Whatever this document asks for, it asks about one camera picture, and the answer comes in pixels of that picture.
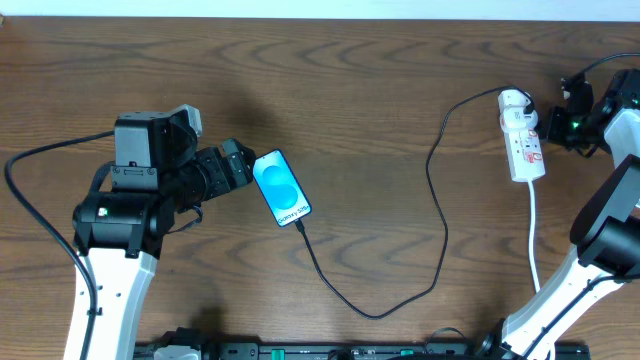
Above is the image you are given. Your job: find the blue Galaxy smartphone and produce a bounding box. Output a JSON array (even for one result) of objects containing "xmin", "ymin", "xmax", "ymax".
[{"xmin": 253, "ymin": 149, "xmax": 312, "ymax": 227}]

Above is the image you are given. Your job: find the black USB charging cable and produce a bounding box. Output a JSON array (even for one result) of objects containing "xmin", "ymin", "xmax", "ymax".
[{"xmin": 293, "ymin": 84, "xmax": 538, "ymax": 320}]

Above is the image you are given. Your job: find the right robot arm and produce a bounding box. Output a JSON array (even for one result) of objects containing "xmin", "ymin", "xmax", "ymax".
[{"xmin": 476, "ymin": 69, "xmax": 639, "ymax": 359}]

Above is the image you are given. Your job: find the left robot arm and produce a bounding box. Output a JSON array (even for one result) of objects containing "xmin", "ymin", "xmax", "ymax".
[{"xmin": 64, "ymin": 105, "xmax": 256, "ymax": 359}]

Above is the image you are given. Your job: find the white power strip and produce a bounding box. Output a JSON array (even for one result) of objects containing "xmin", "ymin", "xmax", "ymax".
[{"xmin": 498, "ymin": 89, "xmax": 545, "ymax": 183}]

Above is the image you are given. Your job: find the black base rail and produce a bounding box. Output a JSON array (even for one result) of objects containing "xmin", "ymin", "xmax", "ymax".
[{"xmin": 133, "ymin": 327, "xmax": 590, "ymax": 360}]

